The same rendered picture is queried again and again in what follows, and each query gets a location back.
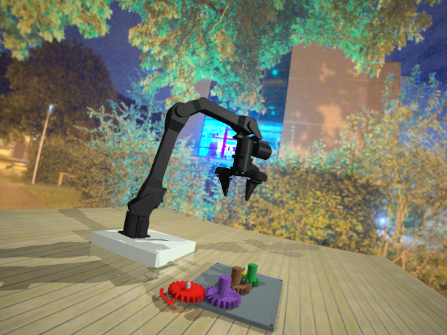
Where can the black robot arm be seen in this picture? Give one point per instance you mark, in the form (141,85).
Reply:
(151,193)

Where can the brown gear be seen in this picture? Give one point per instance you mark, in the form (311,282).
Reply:
(241,286)

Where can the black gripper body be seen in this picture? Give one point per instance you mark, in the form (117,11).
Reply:
(241,164)

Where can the green gear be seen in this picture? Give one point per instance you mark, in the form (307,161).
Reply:
(251,275)

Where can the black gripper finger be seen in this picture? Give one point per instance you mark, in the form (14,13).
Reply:
(250,187)
(225,181)

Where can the red gear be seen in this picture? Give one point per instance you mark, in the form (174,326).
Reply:
(177,290)

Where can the purple gear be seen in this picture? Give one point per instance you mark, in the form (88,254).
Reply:
(222,295)

